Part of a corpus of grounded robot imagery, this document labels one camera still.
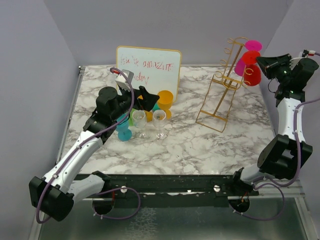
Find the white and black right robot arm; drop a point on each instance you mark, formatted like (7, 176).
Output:
(281, 160)

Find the blue plastic wine glass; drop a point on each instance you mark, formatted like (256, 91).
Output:
(123, 132)

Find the teal whiteboard eraser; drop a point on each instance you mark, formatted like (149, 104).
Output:
(155, 108)

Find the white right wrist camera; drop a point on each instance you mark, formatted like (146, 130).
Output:
(303, 54)

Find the green plastic wine glass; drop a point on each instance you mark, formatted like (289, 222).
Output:
(131, 118)

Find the red plastic wine glass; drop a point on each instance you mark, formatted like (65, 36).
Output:
(252, 75)

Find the gold wire wine glass rack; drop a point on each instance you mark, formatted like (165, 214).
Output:
(216, 106)

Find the yellow framed whiteboard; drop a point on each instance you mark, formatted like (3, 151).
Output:
(154, 68)

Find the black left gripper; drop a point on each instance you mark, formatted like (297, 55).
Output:
(148, 100)

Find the pink plastic wine glass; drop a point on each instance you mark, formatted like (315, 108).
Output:
(253, 48)

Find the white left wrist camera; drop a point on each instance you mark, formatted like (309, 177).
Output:
(122, 83)

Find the yellow plastic wine glass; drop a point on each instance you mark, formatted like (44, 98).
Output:
(165, 102)

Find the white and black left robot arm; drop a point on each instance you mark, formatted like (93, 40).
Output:
(57, 191)

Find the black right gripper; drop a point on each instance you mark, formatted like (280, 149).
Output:
(268, 65)

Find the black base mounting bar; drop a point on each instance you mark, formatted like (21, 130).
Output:
(171, 191)

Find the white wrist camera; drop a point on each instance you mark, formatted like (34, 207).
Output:
(303, 54)
(122, 83)

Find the orange plastic wine glass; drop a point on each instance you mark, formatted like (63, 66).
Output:
(149, 116)

